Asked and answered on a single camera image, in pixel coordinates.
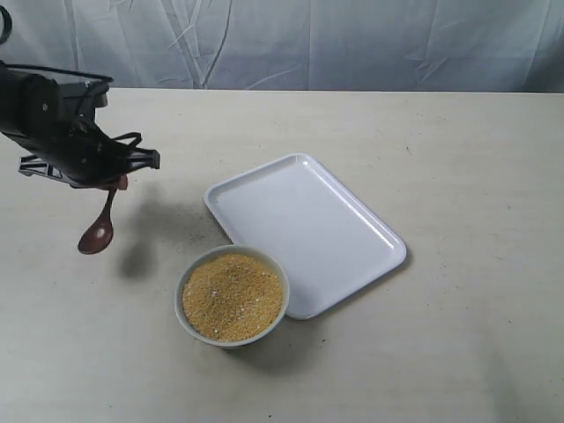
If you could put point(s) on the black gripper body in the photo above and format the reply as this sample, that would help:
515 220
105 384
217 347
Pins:
57 126

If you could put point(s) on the brown wooden spoon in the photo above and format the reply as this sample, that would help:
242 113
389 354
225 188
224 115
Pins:
100 233

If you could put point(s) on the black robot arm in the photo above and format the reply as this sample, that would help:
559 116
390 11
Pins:
10 74

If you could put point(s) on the brown granular powder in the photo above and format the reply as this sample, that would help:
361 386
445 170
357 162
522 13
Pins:
232 298

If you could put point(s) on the white ceramic bowl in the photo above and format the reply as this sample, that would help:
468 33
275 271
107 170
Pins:
237 249

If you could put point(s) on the white rectangular plastic tray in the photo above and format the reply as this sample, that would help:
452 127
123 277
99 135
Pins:
327 241

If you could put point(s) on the grey-white backdrop curtain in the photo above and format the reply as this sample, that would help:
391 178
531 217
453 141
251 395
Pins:
432 45

